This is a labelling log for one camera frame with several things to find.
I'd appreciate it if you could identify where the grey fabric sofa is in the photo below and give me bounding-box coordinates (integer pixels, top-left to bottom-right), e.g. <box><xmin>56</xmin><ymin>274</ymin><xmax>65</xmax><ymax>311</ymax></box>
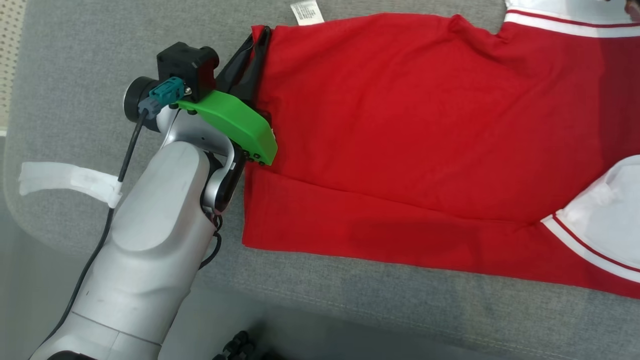
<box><xmin>2</xmin><ymin>0</ymin><xmax>640</xmax><ymax>360</ymax></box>

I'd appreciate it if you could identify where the red jersey with white sleeves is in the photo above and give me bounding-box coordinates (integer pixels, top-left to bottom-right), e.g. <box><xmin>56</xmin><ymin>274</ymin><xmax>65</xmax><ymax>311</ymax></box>
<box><xmin>242</xmin><ymin>0</ymin><xmax>640</xmax><ymax>300</ymax></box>

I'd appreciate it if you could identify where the white tape strip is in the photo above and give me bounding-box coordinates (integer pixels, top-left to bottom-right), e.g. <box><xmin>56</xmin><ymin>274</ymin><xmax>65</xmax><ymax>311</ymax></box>
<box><xmin>18</xmin><ymin>161</ymin><xmax>123</xmax><ymax>208</ymax></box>

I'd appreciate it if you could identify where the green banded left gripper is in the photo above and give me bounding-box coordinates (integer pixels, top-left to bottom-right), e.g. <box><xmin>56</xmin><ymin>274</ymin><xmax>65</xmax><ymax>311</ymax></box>
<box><xmin>123</xmin><ymin>25</ymin><xmax>278</xmax><ymax>166</ymax></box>

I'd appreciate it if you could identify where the left black cable teal plug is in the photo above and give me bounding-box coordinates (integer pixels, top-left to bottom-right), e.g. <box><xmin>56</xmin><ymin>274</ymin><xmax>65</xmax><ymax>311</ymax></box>
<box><xmin>37</xmin><ymin>76</ymin><xmax>187</xmax><ymax>351</ymax></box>

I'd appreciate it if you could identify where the black ribbed hose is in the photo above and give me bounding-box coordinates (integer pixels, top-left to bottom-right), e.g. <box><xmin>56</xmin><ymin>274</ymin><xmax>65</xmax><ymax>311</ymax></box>
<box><xmin>212</xmin><ymin>330</ymin><xmax>281</xmax><ymax>360</ymax></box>

